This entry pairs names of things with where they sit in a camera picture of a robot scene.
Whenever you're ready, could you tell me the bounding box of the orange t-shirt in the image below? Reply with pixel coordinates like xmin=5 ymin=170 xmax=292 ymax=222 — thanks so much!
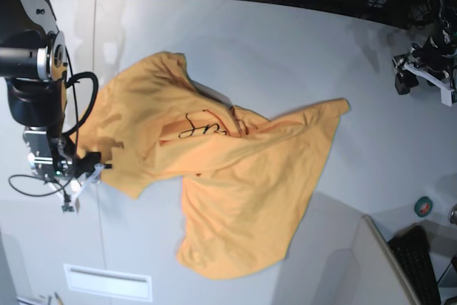
xmin=76 ymin=52 xmax=350 ymax=279

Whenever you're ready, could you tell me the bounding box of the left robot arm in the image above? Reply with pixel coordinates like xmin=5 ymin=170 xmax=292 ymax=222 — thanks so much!
xmin=392 ymin=0 xmax=456 ymax=106

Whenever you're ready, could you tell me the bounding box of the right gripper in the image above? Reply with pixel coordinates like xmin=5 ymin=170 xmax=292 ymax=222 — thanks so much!
xmin=23 ymin=126 xmax=112 ymax=213

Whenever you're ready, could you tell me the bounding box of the silver knob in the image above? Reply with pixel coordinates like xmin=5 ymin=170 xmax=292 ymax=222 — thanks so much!
xmin=448 ymin=205 xmax=457 ymax=225

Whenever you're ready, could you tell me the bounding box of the white cable tray slot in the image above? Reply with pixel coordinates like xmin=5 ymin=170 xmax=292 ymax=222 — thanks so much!
xmin=64 ymin=264 xmax=153 ymax=303

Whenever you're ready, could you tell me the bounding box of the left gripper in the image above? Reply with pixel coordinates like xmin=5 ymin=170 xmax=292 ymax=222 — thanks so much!
xmin=392 ymin=35 xmax=456 ymax=106

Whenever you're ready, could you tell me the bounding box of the green tape roll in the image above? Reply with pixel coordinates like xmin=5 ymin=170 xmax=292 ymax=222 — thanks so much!
xmin=413 ymin=196 xmax=433 ymax=218

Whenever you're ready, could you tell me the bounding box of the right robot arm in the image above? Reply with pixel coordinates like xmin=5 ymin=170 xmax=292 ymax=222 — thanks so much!
xmin=1 ymin=0 xmax=111 ymax=213

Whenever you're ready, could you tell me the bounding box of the black keyboard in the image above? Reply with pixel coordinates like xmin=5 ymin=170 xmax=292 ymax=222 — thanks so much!
xmin=388 ymin=225 xmax=441 ymax=305

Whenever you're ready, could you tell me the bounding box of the grey desk partition panel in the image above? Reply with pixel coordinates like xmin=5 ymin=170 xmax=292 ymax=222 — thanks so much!
xmin=351 ymin=216 xmax=420 ymax=305

